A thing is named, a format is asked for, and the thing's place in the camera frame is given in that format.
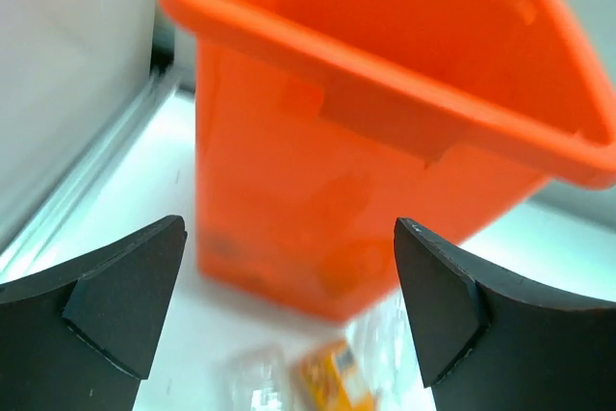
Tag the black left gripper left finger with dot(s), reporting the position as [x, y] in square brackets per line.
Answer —
[82, 335]

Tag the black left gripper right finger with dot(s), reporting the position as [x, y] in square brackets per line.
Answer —
[487, 338]

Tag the orange juice bottle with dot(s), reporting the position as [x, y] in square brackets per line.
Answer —
[330, 378]

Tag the clear bottle white label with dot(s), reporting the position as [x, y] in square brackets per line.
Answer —
[260, 379]

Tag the orange plastic bin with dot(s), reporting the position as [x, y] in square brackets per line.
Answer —
[319, 123]

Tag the aluminium frame rail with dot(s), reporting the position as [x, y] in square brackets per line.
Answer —
[95, 161]

